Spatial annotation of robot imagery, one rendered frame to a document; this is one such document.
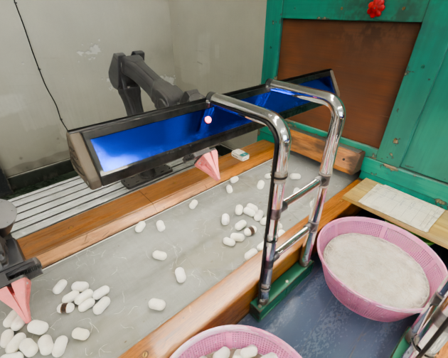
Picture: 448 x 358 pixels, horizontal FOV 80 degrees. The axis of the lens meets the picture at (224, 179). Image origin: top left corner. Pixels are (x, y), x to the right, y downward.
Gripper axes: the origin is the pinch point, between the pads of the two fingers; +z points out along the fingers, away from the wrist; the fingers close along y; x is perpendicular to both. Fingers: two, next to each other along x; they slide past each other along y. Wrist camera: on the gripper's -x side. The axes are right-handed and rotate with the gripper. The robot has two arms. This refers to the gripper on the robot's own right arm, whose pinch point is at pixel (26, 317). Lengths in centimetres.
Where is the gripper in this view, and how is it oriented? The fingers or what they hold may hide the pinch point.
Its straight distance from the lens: 65.9
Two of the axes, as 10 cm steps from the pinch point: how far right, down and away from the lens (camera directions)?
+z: 5.1, 8.5, -1.5
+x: -4.2, 3.9, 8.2
